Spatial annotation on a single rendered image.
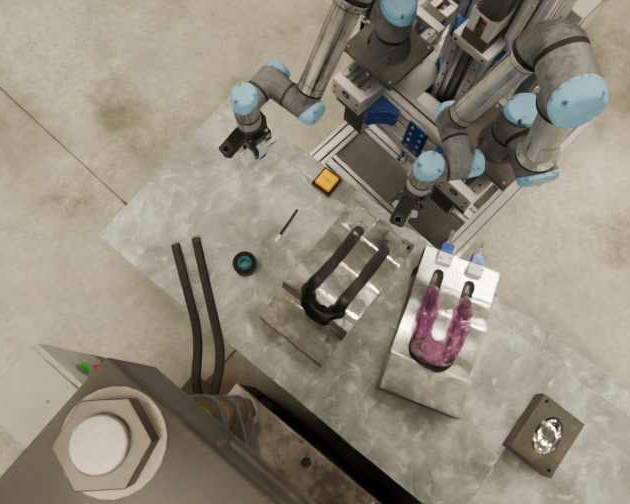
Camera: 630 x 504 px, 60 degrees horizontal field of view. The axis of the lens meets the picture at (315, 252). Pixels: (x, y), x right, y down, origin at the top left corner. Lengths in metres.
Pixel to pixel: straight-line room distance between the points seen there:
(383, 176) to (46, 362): 1.82
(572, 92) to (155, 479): 1.02
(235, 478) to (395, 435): 1.26
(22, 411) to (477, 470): 1.31
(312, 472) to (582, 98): 1.30
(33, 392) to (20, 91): 2.36
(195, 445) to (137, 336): 2.14
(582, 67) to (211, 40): 2.36
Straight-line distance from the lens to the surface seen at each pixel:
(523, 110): 1.68
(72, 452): 0.61
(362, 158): 2.67
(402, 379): 1.74
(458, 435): 1.89
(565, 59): 1.28
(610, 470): 2.08
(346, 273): 1.78
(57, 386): 1.26
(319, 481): 1.86
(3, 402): 1.30
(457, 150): 1.54
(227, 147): 1.70
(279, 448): 1.84
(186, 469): 0.63
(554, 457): 1.92
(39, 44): 3.54
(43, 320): 2.93
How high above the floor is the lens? 2.62
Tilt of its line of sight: 75 degrees down
